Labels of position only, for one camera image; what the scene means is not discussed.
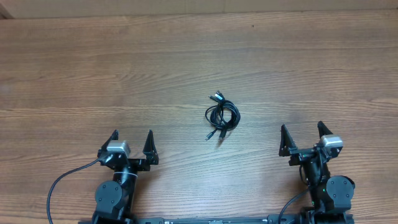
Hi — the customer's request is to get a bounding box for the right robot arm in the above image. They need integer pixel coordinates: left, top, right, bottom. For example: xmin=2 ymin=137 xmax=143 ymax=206
xmin=277 ymin=121 xmax=355 ymax=224

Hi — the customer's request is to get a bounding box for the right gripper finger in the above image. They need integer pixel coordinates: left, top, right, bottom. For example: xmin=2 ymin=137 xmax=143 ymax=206
xmin=317 ymin=121 xmax=333 ymax=138
xmin=279 ymin=124 xmax=297 ymax=157

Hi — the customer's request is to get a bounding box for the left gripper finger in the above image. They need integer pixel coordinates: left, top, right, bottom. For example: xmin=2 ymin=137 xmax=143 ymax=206
xmin=142 ymin=130 xmax=159 ymax=165
xmin=99 ymin=129 xmax=119 ymax=152

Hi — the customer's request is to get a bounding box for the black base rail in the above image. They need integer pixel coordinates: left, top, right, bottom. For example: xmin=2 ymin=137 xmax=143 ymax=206
xmin=77 ymin=213 xmax=355 ymax=224

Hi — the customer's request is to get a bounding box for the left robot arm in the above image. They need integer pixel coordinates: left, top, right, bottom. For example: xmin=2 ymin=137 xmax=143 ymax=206
xmin=91 ymin=130 xmax=159 ymax=223

